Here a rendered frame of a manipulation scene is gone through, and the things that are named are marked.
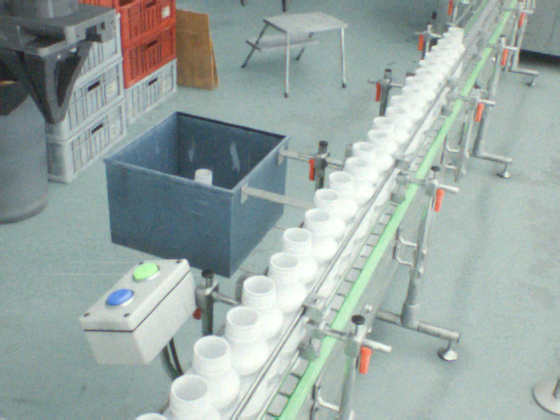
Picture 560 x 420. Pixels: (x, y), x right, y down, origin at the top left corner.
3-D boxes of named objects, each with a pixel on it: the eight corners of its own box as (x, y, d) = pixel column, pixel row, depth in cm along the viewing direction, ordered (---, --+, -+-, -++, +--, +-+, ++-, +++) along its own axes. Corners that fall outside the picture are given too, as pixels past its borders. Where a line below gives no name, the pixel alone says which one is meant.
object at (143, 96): (128, 127, 391) (126, 90, 380) (65, 114, 402) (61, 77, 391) (178, 91, 441) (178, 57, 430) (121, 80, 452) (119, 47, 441)
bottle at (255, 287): (265, 367, 93) (271, 265, 85) (285, 397, 89) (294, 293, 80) (223, 380, 91) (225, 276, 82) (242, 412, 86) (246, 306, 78)
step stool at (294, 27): (297, 58, 506) (301, 1, 485) (346, 87, 462) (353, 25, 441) (239, 67, 485) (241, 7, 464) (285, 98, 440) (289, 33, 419)
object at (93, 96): (64, 143, 321) (59, 97, 310) (-12, 128, 330) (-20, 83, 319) (126, 96, 372) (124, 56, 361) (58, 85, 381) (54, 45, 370)
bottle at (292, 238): (316, 327, 101) (327, 230, 92) (300, 353, 96) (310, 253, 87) (278, 315, 103) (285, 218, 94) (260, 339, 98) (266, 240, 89)
